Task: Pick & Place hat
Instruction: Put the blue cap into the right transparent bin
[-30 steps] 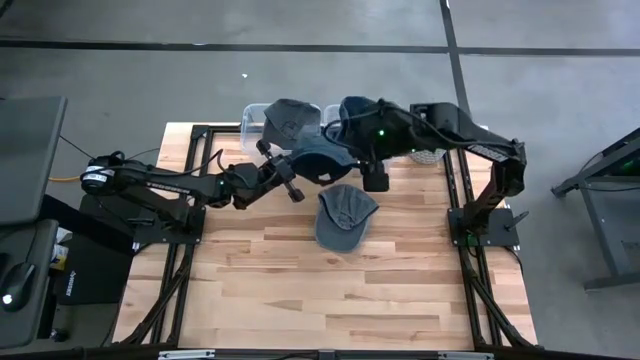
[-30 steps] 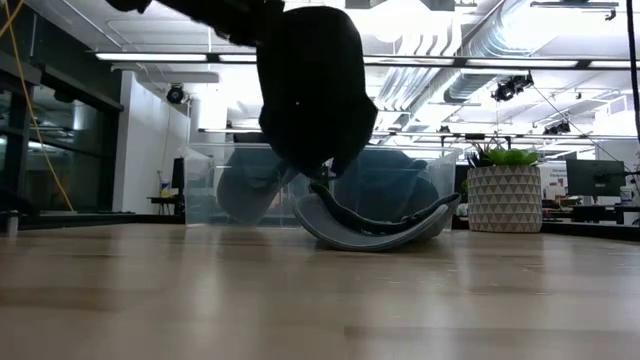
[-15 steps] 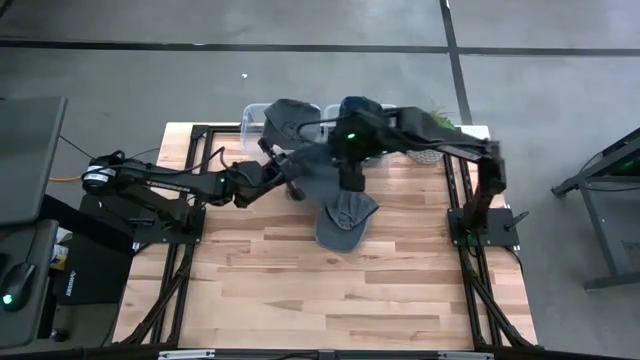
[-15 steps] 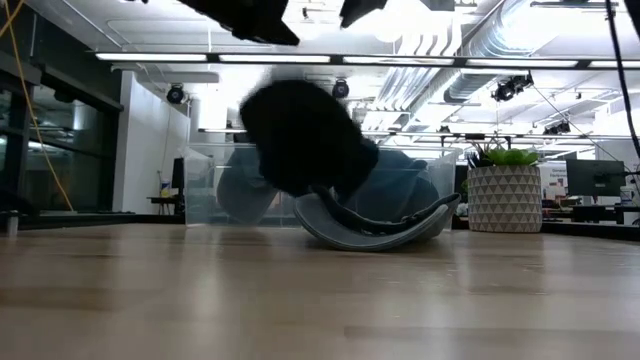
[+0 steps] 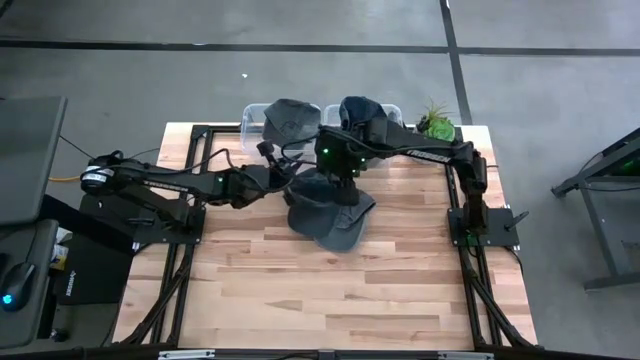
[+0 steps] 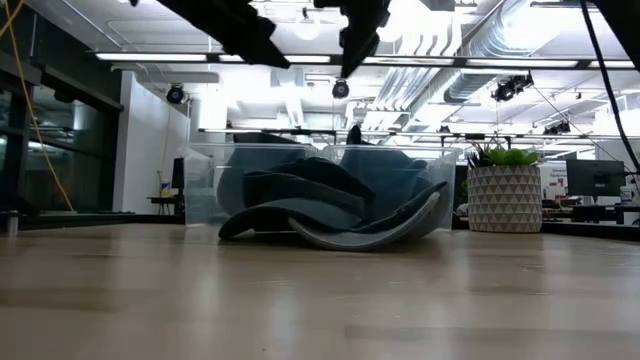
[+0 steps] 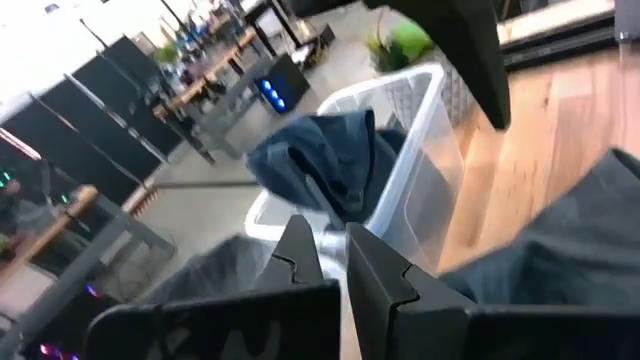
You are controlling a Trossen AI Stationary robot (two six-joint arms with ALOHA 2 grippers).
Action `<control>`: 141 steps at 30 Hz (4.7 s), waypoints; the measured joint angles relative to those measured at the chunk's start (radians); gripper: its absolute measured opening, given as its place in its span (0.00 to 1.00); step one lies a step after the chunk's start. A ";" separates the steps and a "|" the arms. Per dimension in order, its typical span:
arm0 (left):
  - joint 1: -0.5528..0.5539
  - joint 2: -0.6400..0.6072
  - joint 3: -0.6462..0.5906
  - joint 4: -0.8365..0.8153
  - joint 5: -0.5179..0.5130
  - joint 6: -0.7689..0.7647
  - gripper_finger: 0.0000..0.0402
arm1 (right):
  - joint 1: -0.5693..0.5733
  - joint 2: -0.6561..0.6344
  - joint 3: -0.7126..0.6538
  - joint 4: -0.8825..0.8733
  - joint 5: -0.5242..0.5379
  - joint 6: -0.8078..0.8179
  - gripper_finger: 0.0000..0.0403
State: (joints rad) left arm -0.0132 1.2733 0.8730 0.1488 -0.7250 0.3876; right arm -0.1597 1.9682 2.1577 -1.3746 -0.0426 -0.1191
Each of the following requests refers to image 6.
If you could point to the green succulent plant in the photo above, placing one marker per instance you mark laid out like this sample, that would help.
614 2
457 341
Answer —
510 156

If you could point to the small black track lights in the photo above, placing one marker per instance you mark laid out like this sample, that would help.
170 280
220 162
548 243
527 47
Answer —
557 127

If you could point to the dark navy baseball cap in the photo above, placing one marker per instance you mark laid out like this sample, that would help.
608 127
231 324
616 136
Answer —
300 190

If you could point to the long ceiling light bar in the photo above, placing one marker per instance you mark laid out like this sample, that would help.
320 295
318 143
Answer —
150 57

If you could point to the small bottle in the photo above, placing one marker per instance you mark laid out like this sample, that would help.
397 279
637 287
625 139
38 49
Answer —
165 189

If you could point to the black computer monitor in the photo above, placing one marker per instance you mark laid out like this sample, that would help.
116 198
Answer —
595 177

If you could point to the large black track lights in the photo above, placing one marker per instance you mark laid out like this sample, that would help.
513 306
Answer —
510 89

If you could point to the dark teal baseball cap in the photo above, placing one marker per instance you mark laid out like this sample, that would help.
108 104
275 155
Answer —
385 170

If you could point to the white triangle-pattern plant pot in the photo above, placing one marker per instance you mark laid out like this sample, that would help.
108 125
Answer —
505 200

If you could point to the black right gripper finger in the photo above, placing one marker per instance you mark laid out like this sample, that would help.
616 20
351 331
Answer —
357 47

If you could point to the small metal cylinder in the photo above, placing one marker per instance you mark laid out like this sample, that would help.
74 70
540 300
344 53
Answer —
12 222

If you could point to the black round ceiling lamp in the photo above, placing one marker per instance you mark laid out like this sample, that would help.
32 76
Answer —
176 94
340 88

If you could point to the small dark side table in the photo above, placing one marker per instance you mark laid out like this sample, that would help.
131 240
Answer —
162 200

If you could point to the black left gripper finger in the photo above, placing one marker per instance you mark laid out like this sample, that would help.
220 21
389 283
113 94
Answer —
265 55

